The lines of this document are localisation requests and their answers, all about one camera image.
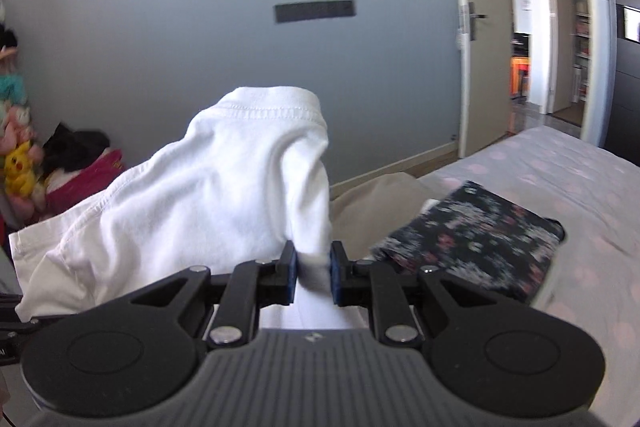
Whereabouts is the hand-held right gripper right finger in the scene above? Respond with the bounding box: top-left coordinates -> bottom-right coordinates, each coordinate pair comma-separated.
330,240 -> 538,348

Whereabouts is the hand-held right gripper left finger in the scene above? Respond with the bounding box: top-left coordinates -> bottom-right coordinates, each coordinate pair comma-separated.
95,239 -> 299,349

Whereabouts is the white shirt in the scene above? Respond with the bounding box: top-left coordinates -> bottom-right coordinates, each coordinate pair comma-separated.
9,86 -> 368,333

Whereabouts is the beige folded garment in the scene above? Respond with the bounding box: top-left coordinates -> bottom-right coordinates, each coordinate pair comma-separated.
327,173 -> 441,263

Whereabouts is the dark floral folded garment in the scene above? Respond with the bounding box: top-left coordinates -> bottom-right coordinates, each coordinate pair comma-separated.
370,180 -> 566,305

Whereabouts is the yellow plush toy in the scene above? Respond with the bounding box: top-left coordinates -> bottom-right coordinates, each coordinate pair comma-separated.
4,139 -> 38,198

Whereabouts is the red bag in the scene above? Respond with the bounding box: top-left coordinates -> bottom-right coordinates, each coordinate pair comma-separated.
45,149 -> 126,215

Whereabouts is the black bag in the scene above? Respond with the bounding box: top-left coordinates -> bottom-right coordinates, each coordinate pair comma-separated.
40,122 -> 112,180

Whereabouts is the pile of plush toys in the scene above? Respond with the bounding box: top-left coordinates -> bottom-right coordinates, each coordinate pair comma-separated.
0,0 -> 48,233

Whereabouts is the bed with dotted grey sheet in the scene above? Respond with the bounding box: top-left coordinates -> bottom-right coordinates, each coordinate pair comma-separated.
327,124 -> 640,427

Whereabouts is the orange stool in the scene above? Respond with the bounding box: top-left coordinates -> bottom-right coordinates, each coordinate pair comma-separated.
510,57 -> 531,100

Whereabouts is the hallway bookshelf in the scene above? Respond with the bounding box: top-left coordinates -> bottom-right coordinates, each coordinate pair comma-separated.
570,0 -> 591,105

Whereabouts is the dark wall bar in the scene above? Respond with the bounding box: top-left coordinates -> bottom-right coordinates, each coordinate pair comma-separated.
274,0 -> 357,25

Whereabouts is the metal door handle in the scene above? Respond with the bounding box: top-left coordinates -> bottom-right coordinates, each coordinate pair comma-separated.
459,2 -> 487,42

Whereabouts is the white door frame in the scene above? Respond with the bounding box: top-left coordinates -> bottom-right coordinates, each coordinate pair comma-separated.
570,0 -> 618,150

